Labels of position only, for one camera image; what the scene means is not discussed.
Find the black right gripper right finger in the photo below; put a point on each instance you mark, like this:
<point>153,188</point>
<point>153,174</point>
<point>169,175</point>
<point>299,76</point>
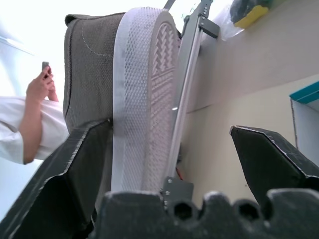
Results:
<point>271,161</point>

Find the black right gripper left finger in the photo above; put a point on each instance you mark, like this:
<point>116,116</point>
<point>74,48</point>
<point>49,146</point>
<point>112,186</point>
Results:
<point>62,179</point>

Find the grey canvas white-soled shoe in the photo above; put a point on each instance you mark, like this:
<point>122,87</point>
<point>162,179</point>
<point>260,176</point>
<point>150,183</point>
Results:
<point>119,99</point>

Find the white shoebox with teal rim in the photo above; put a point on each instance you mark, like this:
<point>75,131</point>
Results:
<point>305,119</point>

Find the bystander's bare hand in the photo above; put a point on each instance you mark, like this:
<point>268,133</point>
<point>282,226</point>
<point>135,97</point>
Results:
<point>41,85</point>

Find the bystander in white shirt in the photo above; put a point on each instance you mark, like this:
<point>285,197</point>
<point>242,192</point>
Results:
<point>37,132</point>

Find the dark mobile phone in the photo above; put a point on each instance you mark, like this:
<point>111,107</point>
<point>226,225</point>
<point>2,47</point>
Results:
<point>45,66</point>

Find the clear plastic bag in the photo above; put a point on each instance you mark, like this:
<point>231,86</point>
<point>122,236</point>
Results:
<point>230,25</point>

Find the yellow and dark sponge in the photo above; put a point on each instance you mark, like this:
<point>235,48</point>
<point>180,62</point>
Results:
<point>249,11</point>

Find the silver aluminium frame rail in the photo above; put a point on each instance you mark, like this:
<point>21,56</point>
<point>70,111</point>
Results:
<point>185,94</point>

